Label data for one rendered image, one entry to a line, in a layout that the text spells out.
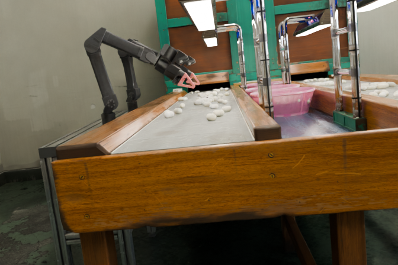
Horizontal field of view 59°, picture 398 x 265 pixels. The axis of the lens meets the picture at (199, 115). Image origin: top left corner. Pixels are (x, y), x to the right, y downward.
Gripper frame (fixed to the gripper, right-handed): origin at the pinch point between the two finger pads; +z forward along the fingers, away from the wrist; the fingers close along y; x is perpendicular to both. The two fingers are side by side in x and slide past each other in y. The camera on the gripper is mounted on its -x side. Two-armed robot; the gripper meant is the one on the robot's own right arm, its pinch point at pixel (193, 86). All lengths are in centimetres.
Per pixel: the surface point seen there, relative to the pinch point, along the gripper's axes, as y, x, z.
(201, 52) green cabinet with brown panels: 88, -16, -10
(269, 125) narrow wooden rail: -94, -10, 20
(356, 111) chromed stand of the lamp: -67, -24, 43
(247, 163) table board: -97, -1, 20
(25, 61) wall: 166, 81, -152
